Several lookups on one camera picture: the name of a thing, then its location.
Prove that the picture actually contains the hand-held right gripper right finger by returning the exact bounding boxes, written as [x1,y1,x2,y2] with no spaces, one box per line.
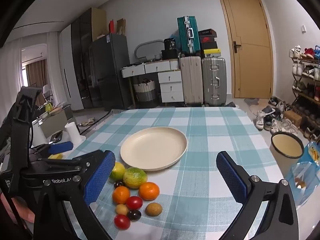
[216,151,299,240]

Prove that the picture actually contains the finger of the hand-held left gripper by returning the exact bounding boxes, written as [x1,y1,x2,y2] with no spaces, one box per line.
[37,150,105,175]

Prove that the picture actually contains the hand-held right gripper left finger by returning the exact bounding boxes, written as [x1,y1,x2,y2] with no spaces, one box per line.
[33,151,116,240]

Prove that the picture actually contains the yellow green citrus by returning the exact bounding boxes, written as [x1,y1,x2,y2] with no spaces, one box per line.
[109,162,126,182]

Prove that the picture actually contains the orange tangerine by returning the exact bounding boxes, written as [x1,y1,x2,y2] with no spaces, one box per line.
[112,186,131,205]
[138,182,160,201]

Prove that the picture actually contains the green mottled citrus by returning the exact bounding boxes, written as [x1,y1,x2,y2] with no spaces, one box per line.
[123,167,148,189]

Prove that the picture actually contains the small brown longan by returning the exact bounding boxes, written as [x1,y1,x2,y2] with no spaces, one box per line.
[115,204,129,216]

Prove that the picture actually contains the red cherry tomato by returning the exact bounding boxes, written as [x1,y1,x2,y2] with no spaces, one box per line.
[125,196,143,210]
[114,214,131,230]

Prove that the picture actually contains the cream round plate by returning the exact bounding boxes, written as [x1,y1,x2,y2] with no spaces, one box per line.
[120,127,188,172]

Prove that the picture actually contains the large brown longan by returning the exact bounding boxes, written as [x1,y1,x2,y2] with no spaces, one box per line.
[145,202,163,217]

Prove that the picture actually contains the person's left hand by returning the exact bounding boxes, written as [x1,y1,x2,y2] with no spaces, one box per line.
[10,196,35,228]

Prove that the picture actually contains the blue cloth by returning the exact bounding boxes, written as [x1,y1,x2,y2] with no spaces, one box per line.
[47,141,74,154]

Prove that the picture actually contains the pair of slippers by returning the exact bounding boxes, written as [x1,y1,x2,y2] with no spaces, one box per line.
[78,117,96,127]

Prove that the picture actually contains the white jug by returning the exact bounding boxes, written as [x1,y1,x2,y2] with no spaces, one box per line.
[31,119,48,147]

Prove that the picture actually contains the grey box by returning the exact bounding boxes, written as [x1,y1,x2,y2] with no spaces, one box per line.
[40,107,74,139]

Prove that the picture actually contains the cream trash bin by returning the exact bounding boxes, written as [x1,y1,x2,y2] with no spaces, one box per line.
[269,132,305,178]

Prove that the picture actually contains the cluster of sneakers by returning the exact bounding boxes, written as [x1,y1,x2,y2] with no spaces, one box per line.
[255,97,300,135]

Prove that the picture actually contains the blue plastic bag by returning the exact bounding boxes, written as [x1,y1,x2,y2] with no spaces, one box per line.
[285,141,320,205]

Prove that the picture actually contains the beige doormat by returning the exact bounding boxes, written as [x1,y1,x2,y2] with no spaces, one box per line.
[249,100,270,116]

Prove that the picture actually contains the white office chair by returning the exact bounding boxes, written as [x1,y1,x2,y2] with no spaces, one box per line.
[42,84,54,103]

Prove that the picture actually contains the small cardboard box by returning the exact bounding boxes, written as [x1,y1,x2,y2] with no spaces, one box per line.
[283,110,303,127]

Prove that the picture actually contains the white grey woven basket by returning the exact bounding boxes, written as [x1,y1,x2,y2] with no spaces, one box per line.
[134,79,157,108]

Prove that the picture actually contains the white wardrobe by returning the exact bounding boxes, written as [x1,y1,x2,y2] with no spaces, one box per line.
[59,26,84,112]

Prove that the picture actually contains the silver suitcase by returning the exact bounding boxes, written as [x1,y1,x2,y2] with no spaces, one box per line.
[201,57,227,107]

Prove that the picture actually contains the dark grey refrigerator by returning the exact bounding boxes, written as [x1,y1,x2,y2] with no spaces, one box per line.
[89,33,132,112]

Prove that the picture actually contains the brown curtain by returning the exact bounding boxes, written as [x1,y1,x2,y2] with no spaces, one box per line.
[26,59,49,88]

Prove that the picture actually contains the beige suitcase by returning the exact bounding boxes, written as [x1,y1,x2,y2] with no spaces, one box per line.
[180,56,203,107]

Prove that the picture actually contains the dark tall cabinet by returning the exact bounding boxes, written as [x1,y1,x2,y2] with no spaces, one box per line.
[71,7,107,108]

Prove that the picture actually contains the white drawer cabinet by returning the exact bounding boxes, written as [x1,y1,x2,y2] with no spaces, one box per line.
[158,69,185,103]

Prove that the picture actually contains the metal shoe rack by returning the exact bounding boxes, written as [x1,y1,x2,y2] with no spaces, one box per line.
[291,55,320,142]

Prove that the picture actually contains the white desk with drawers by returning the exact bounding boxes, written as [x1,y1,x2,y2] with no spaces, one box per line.
[122,59,181,108]

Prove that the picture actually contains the tan wooden door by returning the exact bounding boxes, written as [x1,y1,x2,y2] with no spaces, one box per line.
[217,0,274,100]

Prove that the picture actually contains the yellow box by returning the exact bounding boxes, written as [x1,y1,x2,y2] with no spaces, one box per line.
[204,49,222,58]

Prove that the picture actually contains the rows of assorted shoes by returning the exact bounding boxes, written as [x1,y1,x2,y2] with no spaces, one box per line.
[289,45,320,140]

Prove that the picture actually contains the black case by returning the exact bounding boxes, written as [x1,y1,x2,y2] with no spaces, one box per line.
[161,49,178,60]

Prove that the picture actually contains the oval framed mirror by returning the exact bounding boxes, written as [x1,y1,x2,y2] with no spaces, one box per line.
[134,39,164,59]

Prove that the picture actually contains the brown paper bag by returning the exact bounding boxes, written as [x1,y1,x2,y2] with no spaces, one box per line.
[116,18,127,36]

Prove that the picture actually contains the teal suitcase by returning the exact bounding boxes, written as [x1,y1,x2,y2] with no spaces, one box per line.
[177,16,202,55]

